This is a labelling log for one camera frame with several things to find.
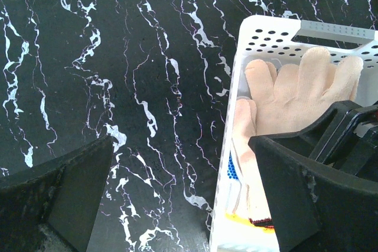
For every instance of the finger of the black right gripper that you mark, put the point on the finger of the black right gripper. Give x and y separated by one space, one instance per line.
329 138

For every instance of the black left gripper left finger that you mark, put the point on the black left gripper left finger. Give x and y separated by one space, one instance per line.
53 206

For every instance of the cream inside-out glove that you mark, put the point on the cream inside-out glove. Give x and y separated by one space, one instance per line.
285 100

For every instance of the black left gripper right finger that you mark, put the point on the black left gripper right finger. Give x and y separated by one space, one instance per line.
315 207

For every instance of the white storage basket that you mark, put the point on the white storage basket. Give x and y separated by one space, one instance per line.
283 41

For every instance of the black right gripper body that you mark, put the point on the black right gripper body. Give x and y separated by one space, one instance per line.
361 160

